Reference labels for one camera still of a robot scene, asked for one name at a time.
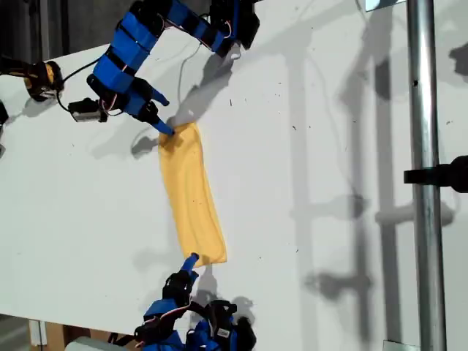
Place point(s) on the black clamp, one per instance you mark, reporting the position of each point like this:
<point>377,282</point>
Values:
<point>438,175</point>

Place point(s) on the black camera box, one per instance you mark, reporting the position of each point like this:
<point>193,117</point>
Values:
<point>83,109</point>
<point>223,318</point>

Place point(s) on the black camera stalk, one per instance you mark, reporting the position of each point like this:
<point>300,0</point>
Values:
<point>102,113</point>

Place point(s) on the steel post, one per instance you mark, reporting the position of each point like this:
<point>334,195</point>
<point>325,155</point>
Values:
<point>426,183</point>

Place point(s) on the white box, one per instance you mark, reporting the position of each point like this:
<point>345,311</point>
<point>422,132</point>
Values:
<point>87,344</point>

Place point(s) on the yellow towel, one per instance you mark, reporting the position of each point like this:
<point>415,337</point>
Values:
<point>194,197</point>

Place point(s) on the small black object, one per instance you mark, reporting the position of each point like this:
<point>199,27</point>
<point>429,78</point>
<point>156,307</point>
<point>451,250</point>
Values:
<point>3,113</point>

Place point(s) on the brown cardboard box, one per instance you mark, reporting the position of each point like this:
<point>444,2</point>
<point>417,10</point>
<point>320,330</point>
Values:
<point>55,334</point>

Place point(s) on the white table leg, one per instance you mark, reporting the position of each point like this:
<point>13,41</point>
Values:
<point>37,332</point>

